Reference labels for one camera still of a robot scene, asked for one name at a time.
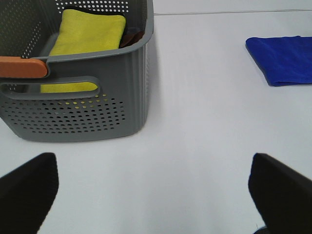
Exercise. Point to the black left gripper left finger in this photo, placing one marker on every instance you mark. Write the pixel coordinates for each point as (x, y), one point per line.
(27, 194)

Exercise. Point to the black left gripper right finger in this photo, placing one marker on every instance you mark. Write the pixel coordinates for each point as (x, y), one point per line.
(282, 196)

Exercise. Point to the grey perforated plastic basket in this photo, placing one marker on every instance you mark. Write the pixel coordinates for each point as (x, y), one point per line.
(84, 97)

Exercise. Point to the blue folded towel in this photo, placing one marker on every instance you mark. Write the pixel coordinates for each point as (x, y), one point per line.
(284, 61)

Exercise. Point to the yellow folded towel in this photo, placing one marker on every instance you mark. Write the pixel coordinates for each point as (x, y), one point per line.
(86, 31)

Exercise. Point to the brown folded towel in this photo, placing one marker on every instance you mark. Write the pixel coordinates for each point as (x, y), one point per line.
(131, 36)

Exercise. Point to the orange basket handle grip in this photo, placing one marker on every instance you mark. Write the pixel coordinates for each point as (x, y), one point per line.
(17, 67)

